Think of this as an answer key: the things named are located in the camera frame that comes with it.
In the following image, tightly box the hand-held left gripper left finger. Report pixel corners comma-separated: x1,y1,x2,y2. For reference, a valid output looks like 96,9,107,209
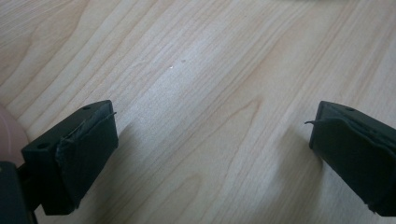
21,99,120,217

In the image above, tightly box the pink round object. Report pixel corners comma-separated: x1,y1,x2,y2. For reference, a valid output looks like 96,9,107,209
0,104,30,167

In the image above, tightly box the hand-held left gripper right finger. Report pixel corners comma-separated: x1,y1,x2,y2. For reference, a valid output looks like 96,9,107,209
304,100,396,217

